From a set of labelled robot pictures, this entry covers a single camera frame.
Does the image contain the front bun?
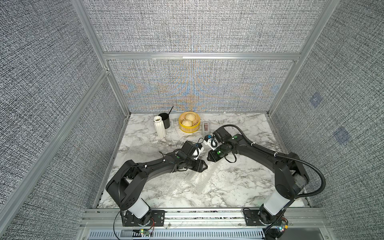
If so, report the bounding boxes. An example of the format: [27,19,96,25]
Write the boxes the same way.
[182,119,193,127]

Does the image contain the aluminium front rail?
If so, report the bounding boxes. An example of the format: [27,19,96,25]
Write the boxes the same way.
[76,208,337,240]

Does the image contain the yellow steamer basket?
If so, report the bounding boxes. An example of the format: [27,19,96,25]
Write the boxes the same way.
[179,112,201,134]

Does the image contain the back bun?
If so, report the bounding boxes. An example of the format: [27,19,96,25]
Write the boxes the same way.
[185,113,196,122]

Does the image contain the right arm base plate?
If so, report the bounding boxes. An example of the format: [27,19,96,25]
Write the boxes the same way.
[242,208,271,227]

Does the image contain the white ribbed slim vase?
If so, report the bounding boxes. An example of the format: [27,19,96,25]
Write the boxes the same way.
[154,116,166,139]

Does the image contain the thin black left cable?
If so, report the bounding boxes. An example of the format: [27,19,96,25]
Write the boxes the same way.
[158,137,205,160]

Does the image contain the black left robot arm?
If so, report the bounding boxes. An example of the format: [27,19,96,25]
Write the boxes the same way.
[106,141,208,225]

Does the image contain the bun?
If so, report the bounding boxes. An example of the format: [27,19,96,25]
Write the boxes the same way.
[182,119,193,127]
[185,113,196,122]

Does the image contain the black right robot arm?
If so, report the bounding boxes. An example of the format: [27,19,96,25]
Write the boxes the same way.
[204,126,309,226]

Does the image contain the black cup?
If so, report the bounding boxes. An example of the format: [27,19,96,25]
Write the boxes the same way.
[159,113,171,129]

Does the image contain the black corrugated right cable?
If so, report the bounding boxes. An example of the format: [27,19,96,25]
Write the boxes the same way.
[223,124,327,199]

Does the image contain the white ribbed wide vase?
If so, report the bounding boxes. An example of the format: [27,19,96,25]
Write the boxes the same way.
[193,167,222,195]

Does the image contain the small clear box red contents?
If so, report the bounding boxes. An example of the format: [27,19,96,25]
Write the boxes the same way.
[202,122,211,138]

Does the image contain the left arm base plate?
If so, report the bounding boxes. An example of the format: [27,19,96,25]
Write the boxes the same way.
[123,210,166,228]

